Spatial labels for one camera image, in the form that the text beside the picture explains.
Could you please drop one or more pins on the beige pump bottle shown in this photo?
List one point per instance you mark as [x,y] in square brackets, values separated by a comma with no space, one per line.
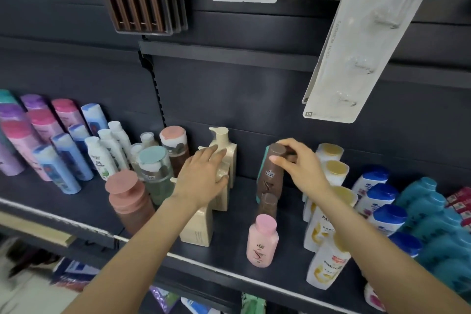
[198,227]
[228,140]
[220,199]

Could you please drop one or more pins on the row of teal bottles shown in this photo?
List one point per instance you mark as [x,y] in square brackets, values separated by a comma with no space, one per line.
[438,232]

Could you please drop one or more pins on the person's right forearm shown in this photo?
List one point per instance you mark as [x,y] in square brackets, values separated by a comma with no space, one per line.
[379,251]

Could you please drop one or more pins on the person's left thumb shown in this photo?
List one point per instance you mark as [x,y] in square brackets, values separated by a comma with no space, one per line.
[222,182]

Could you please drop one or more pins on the teal tall bottle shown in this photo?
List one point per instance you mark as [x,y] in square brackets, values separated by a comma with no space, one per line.
[6,96]

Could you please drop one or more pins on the white bottle blue cap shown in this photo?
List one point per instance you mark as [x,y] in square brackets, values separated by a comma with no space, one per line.
[377,198]
[388,218]
[370,179]
[406,244]

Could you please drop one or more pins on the white bottle pink label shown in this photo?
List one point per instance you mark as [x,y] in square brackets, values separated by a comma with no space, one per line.
[373,299]

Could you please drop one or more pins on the white bottle gold cap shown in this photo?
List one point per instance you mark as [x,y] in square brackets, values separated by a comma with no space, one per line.
[318,225]
[336,172]
[329,151]
[325,266]

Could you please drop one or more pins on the teal shampoo bottle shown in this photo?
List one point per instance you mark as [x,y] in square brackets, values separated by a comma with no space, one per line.
[262,166]

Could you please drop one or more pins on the green bottle teal cap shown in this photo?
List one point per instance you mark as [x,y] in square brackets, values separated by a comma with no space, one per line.
[158,174]

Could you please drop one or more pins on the white lotion bottle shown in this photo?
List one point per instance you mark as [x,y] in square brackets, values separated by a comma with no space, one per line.
[101,159]
[119,133]
[112,146]

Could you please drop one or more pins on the person's right hand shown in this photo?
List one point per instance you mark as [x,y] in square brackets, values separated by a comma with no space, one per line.
[307,170]

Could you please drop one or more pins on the green packet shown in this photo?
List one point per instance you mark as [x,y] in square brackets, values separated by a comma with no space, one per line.
[253,304]

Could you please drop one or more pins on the pink shampoo bottle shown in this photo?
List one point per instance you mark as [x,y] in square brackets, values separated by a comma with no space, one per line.
[262,242]

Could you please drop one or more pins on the long hook strip pack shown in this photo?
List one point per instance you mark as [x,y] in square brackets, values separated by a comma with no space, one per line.
[364,41]

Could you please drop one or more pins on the red packets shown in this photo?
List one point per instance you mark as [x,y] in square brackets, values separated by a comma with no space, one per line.
[460,203]

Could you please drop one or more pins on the person's left hand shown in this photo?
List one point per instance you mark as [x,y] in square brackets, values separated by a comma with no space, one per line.
[200,181]

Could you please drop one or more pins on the brown shampoo bottle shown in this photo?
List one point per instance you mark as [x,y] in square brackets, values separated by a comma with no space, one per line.
[268,207]
[270,177]

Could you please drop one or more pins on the blue white packet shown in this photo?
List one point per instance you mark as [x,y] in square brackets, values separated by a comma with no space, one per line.
[198,307]

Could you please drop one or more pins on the purple packet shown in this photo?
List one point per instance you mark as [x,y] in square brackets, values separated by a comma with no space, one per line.
[163,299]

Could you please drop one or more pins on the clear bottle white cap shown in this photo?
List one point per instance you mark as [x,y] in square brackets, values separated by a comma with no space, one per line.
[148,139]
[135,157]

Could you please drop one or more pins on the person's right thumb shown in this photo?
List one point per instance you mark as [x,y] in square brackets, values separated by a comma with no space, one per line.
[281,161]

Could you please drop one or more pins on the black metal shelf unit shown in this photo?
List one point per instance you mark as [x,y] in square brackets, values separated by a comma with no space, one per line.
[239,104]

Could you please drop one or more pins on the purple tall bottle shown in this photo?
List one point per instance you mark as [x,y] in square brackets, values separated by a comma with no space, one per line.
[9,163]
[34,101]
[11,112]

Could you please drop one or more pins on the pink tall bottle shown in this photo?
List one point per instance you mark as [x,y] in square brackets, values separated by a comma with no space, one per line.
[44,124]
[22,144]
[68,111]

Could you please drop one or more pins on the light blue bottle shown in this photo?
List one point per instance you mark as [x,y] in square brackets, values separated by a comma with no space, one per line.
[57,170]
[79,133]
[94,117]
[71,157]

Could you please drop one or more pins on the person's left forearm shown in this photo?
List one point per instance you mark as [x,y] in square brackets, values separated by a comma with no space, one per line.
[132,258]

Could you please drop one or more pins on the brown bottle pink cap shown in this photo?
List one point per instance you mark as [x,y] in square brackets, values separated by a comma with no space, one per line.
[176,144]
[128,199]

